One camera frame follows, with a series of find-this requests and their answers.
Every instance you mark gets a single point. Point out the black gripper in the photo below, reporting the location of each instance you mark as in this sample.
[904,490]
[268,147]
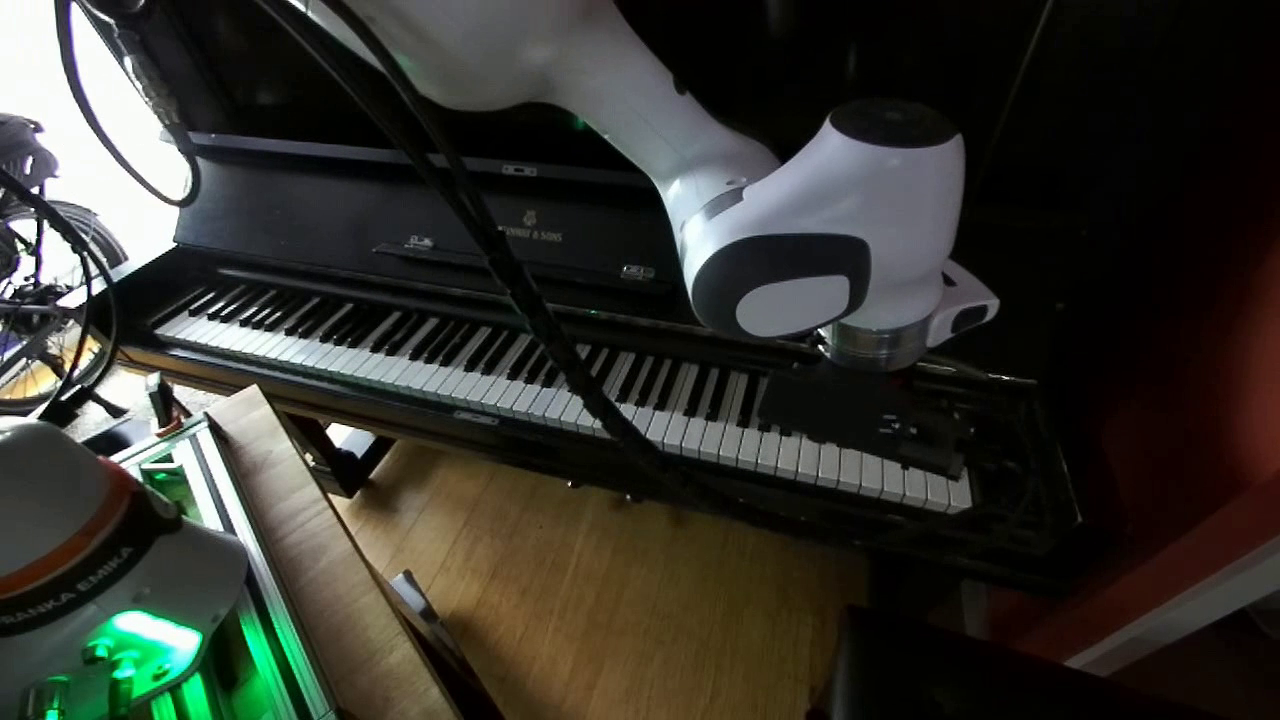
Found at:
[866,395]

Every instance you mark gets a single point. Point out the black piano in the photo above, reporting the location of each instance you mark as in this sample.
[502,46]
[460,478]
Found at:
[401,227]

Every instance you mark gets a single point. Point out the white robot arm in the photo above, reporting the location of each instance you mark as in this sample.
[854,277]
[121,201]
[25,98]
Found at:
[802,213]

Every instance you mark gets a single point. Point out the white robot base orange band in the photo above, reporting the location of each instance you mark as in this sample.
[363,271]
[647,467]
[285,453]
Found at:
[83,533]

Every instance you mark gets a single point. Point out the white baseboard strip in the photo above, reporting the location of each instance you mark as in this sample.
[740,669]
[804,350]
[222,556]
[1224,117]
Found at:
[1173,607]

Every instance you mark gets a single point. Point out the black stand foot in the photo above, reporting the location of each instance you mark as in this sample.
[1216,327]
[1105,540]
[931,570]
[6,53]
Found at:
[343,453]

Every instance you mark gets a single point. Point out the brown wooden board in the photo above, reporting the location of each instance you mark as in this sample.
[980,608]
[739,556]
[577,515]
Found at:
[307,563]

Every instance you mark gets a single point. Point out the black bicycle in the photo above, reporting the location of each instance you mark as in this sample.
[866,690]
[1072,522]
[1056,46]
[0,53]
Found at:
[33,280]

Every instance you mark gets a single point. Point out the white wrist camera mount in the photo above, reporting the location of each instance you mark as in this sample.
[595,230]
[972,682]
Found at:
[970,306]

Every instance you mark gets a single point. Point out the black bracket under board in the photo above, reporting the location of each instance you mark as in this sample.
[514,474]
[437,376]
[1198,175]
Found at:
[444,652]

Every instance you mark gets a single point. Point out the aluminium frame with green light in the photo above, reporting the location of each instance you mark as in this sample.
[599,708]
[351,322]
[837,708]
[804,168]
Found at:
[212,485]

